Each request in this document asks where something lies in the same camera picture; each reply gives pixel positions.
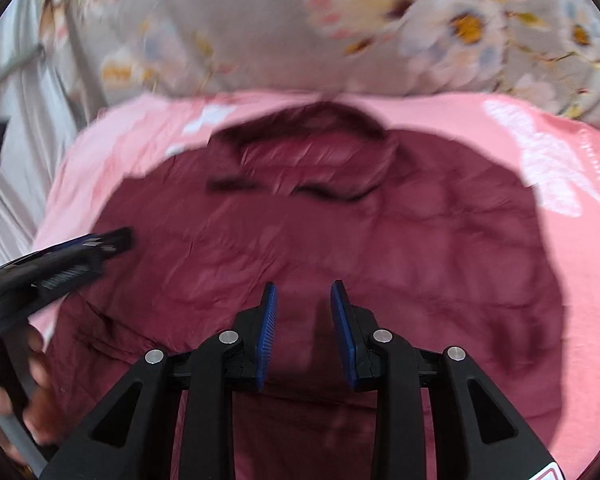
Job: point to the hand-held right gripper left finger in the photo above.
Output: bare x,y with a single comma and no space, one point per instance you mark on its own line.
266,340

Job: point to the white bed sheet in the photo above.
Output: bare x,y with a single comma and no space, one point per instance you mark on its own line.
25,135

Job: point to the maroon puffer jacket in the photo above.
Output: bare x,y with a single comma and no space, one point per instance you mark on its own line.
310,240

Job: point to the grey floral quilt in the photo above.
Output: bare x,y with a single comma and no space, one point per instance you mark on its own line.
290,25

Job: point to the pink printed blanket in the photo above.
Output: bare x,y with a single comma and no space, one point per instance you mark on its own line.
560,240

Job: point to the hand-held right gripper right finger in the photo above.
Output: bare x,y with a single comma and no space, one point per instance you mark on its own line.
344,340

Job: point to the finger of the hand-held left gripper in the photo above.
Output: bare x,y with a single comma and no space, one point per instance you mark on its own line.
87,252

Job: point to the person's left hand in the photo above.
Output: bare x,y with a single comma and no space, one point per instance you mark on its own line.
37,390

